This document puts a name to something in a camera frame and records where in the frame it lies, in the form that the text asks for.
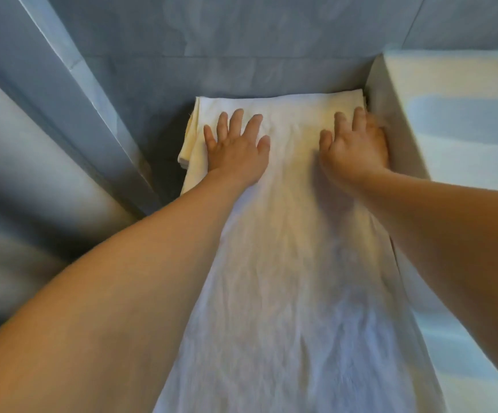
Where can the white cloth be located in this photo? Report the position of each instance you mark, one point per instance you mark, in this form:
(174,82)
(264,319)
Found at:
(300,262)

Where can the person's right thumb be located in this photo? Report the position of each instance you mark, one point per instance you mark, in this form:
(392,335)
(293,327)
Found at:
(326,144)

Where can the white striped mattress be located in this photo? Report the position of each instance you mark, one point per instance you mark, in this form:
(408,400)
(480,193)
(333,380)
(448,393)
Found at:
(468,124)

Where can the person's left thumb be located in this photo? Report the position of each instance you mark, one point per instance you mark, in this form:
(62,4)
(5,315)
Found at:
(264,146)

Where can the person's right hand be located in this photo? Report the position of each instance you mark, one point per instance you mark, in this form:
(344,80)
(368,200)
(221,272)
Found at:
(356,152)

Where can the person's left little finger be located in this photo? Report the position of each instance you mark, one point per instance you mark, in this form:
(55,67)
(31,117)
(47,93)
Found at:
(209,137)

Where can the person's right forearm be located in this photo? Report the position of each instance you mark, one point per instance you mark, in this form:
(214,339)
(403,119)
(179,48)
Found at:
(455,245)

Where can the person's right middle finger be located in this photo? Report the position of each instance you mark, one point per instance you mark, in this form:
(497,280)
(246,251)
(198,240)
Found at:
(359,119)

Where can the person's left forearm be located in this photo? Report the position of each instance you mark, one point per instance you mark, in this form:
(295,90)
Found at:
(115,288)

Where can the grey padded furniture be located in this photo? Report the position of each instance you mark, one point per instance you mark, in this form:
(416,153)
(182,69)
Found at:
(29,176)

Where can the person's left hand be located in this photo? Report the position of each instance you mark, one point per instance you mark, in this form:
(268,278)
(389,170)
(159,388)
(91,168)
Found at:
(234,156)

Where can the person's left middle finger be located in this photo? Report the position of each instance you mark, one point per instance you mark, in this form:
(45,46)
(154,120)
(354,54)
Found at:
(236,122)

